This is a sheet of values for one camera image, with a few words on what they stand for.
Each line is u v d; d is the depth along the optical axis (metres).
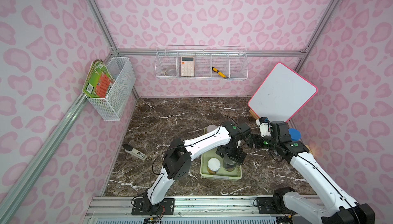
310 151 0.95
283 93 0.89
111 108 0.73
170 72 0.96
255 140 0.69
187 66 0.95
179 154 0.54
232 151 0.71
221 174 0.82
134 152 0.88
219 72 0.98
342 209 0.39
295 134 0.76
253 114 1.03
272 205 0.72
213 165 0.80
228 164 0.77
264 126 0.72
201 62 1.00
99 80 0.73
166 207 0.73
